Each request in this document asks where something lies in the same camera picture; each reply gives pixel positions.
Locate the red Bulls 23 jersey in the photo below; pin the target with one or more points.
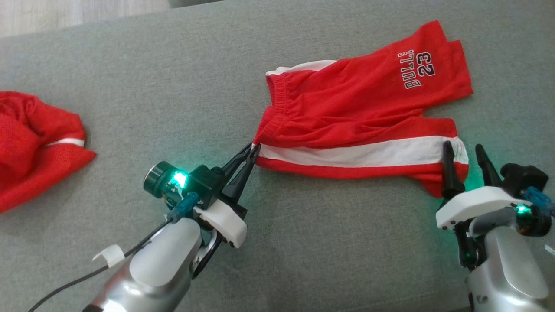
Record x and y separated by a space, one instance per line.
30 147

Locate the right black wrist camera box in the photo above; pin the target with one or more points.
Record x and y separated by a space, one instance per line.
522 177

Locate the red shorts with white stripe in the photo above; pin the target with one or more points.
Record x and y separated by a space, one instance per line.
355 108

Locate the left black wrist camera box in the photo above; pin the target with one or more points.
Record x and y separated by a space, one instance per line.
206 184

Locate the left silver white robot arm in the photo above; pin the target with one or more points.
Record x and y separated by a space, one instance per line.
164 260

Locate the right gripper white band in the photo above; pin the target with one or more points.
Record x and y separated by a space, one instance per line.
468 206

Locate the grey sofa seat cushion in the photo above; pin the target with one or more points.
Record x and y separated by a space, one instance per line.
173 86

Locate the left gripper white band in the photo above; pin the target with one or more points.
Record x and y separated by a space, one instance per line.
225 221

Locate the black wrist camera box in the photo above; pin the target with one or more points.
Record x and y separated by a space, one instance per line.
522 177
206 184

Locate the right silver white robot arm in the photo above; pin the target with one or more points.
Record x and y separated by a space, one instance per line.
507 268

